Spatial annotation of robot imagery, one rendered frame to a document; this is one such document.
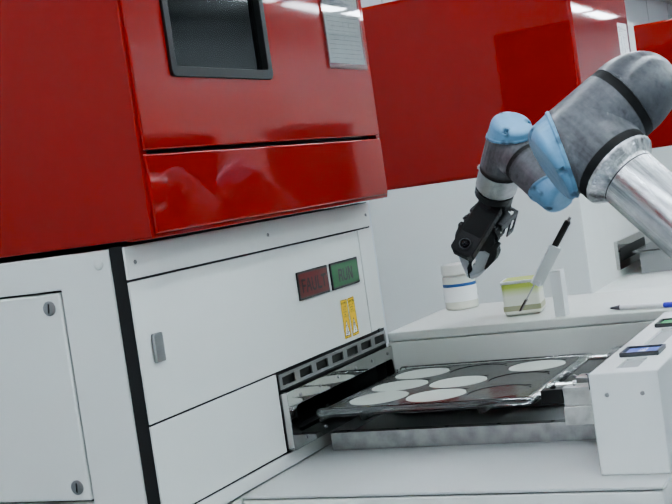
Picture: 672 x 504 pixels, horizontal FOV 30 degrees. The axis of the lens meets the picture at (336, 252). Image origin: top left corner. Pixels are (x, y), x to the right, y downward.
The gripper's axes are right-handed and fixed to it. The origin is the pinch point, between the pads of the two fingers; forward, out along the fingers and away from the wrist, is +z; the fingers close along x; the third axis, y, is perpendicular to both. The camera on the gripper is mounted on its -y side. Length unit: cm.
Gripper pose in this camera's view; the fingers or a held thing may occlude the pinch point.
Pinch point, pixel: (469, 274)
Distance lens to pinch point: 240.2
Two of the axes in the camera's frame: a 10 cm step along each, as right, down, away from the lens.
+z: -1.1, 7.3, 6.7
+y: 5.9, -4.9, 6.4
